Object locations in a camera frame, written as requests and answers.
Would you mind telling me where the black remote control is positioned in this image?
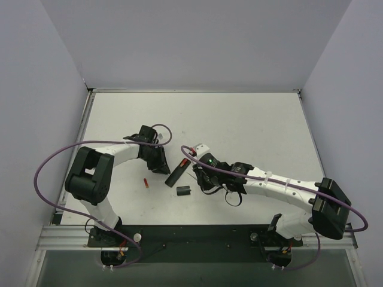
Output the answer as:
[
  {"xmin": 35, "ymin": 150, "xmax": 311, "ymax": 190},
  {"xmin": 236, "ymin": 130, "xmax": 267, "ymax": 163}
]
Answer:
[{"xmin": 165, "ymin": 158, "xmax": 191, "ymax": 188}]

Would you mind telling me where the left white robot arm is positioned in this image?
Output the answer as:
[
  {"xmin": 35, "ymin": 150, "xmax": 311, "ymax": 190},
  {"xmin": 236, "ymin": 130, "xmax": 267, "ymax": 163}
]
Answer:
[{"xmin": 65, "ymin": 125, "xmax": 170, "ymax": 246}]

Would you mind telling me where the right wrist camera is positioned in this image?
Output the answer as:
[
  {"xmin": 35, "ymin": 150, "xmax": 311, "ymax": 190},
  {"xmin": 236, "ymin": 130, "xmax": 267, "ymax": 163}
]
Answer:
[{"xmin": 193, "ymin": 143, "xmax": 210, "ymax": 158}]

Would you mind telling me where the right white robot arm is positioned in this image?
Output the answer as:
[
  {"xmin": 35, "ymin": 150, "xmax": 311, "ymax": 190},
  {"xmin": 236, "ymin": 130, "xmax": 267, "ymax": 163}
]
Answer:
[{"xmin": 193, "ymin": 153, "xmax": 351, "ymax": 240}]

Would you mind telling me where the black battery cover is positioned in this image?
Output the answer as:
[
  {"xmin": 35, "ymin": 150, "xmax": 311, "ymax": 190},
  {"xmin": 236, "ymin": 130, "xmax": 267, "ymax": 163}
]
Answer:
[{"xmin": 176, "ymin": 186, "xmax": 191, "ymax": 196}]

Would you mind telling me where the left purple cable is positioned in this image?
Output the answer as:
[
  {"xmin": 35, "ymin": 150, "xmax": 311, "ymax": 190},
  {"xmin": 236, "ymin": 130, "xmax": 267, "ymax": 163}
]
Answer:
[{"xmin": 34, "ymin": 123, "xmax": 174, "ymax": 225}]

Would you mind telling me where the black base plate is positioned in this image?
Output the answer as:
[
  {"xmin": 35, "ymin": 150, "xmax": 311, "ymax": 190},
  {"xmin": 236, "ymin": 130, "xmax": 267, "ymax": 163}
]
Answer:
[{"xmin": 87, "ymin": 224, "xmax": 303, "ymax": 264}]

